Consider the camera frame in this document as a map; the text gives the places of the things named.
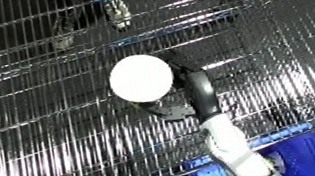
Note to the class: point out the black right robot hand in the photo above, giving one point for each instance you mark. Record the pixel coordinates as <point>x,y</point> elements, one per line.
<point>202,92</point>

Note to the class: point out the pale right robot arm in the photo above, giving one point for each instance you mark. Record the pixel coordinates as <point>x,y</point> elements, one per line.
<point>228,146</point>

